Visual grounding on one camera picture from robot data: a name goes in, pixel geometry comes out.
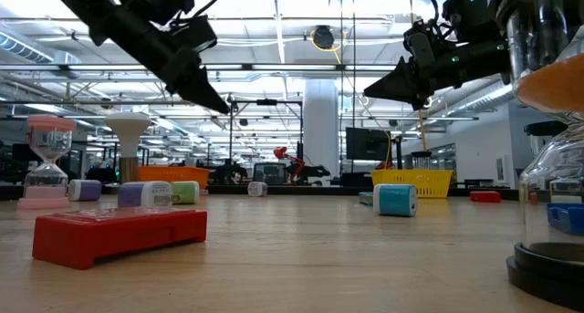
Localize pink hourglass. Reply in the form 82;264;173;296
16;115;78;210

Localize black aluminium table frame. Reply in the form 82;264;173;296
0;183;521;202

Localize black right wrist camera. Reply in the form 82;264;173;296
403;19;440;68

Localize blue digital display device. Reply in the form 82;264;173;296
546;203;584;236

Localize green and white charger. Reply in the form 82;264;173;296
170;181;201;206

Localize black hourglass orange sand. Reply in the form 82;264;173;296
486;0;584;312

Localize white building column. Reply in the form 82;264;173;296
302;78;340;178

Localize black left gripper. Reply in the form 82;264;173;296
89;5;232;116

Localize red rectangular plastic case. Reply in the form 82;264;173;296
31;206;208;271
469;190;502;204

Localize white light bulb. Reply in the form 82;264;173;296
104;111;152;184

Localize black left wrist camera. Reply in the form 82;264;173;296
169;14;219;55

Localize orange plastic basket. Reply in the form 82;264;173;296
138;166;213;197

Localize black monitor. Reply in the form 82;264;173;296
344;126;392;162

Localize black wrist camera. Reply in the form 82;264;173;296
403;19;440;68
169;14;219;55

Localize purple and white charger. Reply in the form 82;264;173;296
68;179;103;203
117;181;182;209
246;181;268;198

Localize blue and white charger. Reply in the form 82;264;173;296
372;183;419;219

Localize red desk lamp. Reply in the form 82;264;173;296
272;145;306;185

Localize black ceiling cord reel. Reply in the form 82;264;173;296
311;24;337;51

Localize yellow plastic basket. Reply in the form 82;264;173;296
370;169;454;200

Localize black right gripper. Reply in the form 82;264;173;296
363;41;513;112

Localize black hanging cable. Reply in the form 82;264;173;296
351;0;357;128

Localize black metal rig frame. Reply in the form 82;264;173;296
229;98;305;186

